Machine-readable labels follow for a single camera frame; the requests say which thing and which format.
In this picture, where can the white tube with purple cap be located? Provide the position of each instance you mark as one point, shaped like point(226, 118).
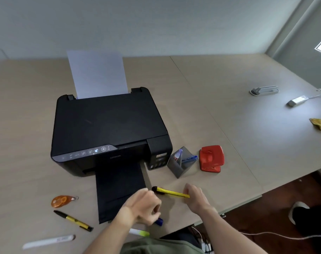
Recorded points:
point(178, 154)

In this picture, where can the person's left fingers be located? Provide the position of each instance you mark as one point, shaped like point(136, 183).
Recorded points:
point(154, 206)

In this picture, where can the person's right fingers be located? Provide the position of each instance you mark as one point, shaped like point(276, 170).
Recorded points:
point(188, 191)

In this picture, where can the person's black trouser leg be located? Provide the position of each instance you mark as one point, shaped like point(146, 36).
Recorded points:
point(313, 224)

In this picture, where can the orange correction tape dispenser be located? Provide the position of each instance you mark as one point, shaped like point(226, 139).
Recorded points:
point(61, 201)

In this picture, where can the white and grey stapler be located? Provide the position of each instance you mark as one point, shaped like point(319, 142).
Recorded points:
point(263, 90)

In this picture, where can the person's left forearm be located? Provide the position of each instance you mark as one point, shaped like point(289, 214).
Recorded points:
point(105, 236)

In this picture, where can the person's left hand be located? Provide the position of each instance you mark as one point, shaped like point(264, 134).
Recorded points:
point(140, 206)

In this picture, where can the white power strip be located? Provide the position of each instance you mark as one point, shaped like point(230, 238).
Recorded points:
point(206, 246)

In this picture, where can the black inkjet printer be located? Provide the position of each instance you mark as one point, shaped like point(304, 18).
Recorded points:
point(107, 124)

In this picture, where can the white paper sheet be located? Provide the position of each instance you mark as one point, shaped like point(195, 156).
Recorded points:
point(98, 74)

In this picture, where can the white and green highlighter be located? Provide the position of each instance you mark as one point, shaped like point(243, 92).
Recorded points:
point(139, 232)

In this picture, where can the grey metal pen holder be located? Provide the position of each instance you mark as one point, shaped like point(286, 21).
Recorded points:
point(176, 167)

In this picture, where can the red hole punch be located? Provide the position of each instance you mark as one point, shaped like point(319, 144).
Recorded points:
point(211, 157)

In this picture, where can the yellow utility knife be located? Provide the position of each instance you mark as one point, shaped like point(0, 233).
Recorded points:
point(171, 192)

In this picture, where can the person's right hand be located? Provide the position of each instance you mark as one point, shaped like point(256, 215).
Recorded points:
point(198, 199)

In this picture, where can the blue capped pen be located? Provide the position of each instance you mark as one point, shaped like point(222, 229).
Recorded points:
point(159, 222)

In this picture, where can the person's white shoe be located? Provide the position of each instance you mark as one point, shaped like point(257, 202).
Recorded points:
point(295, 210)

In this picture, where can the person's right forearm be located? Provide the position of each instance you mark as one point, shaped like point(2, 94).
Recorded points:
point(231, 232)

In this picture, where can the white marker pen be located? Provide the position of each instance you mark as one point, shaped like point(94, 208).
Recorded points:
point(48, 241)

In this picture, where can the black and yellow pen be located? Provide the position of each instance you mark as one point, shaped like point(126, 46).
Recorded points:
point(71, 220)

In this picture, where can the person's green shirt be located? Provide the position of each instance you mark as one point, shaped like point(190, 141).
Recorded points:
point(160, 247)

